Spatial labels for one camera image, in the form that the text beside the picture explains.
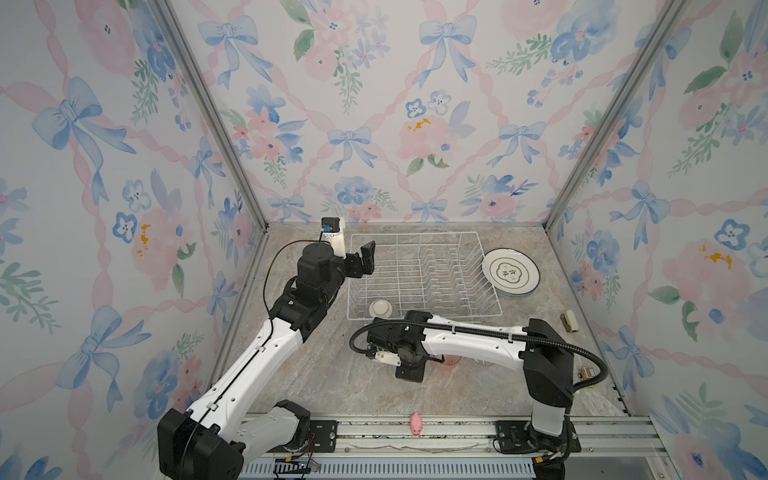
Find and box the clear cup white base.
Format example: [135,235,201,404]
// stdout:
[368,299,394,319]

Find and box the small toy car right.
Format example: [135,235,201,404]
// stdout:
[575,367,598,389]

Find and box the corner aluminium post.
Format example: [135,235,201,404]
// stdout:
[148,0,268,233]
[543,0,690,234]

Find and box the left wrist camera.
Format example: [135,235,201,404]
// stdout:
[320,217,346,258]

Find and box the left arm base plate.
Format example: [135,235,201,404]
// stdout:
[300,420,339,453]

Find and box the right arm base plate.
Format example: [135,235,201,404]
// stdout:
[493,419,582,455]

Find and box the right corner aluminium post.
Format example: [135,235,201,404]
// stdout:
[543,0,690,234]

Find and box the left corner aluminium post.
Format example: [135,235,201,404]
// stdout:
[148,0,268,233]

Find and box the pink plastic cup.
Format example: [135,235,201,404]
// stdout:
[437,355,462,368]

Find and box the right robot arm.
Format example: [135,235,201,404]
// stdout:
[355,311,575,439]

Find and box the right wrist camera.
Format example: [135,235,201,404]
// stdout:
[374,351,402,367]

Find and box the pink pig toy on rail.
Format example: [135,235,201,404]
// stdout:
[409,413,424,436]

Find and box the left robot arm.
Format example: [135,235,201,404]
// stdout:
[157,236,376,479]

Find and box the white plate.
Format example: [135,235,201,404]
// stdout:
[482,248,541,296]

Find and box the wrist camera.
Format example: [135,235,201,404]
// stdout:
[374,351,402,367]
[320,217,346,258]

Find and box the white wire dish rack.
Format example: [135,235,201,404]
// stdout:
[346,231,502,322]

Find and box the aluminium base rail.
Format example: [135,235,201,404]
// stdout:
[235,416,678,479]

